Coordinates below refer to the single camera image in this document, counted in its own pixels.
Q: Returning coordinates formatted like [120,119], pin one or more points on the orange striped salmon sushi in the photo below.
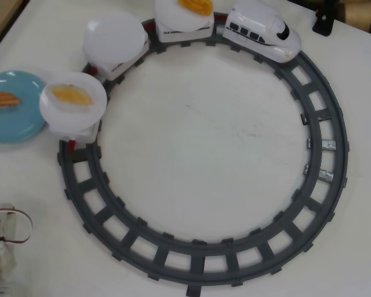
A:
[0,100]

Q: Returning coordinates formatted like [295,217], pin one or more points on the blue round dish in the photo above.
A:
[12,123]

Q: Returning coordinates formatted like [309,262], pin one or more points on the pale orange sushi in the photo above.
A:
[71,94]

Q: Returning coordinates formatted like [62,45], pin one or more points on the yellow egg sushi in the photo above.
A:
[194,6]

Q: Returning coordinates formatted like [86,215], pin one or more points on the white Shinkansen toy locomotive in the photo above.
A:
[259,21]

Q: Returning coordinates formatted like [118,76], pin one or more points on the white plate wagon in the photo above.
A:
[114,37]
[71,120]
[173,18]

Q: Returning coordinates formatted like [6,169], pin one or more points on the small silver tape piece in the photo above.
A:
[308,143]
[306,169]

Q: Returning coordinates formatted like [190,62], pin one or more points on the grey circular toy train track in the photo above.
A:
[342,130]

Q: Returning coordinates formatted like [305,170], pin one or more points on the brown cardboard box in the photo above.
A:
[358,12]

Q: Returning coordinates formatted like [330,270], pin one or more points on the black clamp bracket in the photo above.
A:
[323,24]

